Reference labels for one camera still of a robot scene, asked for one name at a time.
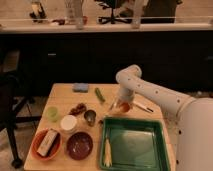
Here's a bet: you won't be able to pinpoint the clear gripper body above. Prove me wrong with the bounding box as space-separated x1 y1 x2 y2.
110 95 133 113

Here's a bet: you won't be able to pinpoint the red apple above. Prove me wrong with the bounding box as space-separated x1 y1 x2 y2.
119 103 131 113

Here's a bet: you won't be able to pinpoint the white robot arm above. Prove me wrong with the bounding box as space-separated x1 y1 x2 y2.
115 65 213 171

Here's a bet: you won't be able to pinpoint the small metal cup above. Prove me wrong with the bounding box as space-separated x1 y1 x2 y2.
84 110 96 126

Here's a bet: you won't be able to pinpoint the green plastic cup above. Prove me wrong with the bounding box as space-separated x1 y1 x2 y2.
45 106 59 122

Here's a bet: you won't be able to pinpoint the dark red grapes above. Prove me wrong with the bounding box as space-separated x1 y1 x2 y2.
69 103 87 116

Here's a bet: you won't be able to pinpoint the green plastic tray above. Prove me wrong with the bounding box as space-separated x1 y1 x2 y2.
99 117 171 171

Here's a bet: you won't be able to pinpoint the white round container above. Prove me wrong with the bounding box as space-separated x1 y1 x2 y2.
60 115 77 133

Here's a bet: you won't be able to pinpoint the dark red bowl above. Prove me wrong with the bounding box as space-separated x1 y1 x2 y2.
66 132 93 160

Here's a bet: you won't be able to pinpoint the corn cob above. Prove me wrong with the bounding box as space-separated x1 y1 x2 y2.
104 138 112 167

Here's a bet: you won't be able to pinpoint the white box in bowl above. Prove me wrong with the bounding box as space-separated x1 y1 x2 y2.
37 129 58 157

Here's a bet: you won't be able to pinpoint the black office chair background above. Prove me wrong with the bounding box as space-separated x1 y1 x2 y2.
94 0 128 24

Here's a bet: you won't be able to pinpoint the orange bowl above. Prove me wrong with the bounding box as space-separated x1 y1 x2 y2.
31 129 62 161

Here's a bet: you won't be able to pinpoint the black office chair left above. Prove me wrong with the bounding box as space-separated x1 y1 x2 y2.
0 50 41 169

